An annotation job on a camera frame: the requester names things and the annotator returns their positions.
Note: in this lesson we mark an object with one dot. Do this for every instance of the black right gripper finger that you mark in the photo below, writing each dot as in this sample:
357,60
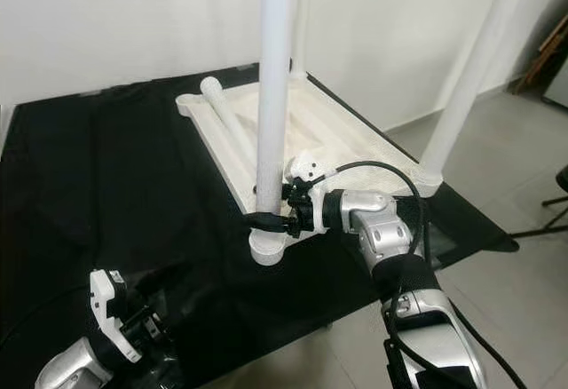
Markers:
288,192
271,223

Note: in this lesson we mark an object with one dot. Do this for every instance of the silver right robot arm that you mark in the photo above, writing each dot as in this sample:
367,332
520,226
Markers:
390,229

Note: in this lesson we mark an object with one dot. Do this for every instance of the white plastic table top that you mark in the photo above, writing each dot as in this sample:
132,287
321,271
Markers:
355,140

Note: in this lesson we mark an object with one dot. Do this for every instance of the black tablecloth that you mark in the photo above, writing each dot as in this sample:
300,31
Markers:
106,202

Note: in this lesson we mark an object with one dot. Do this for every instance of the grey tape piece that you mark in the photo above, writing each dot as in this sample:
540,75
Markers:
93,94

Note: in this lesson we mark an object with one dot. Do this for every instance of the black metal stand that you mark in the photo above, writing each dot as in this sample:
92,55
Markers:
550,207

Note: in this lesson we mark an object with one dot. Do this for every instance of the brown wooden furniture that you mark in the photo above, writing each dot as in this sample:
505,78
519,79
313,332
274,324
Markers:
548,51

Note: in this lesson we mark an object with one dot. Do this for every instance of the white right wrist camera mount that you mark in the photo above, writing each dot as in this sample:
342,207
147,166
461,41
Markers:
306,169

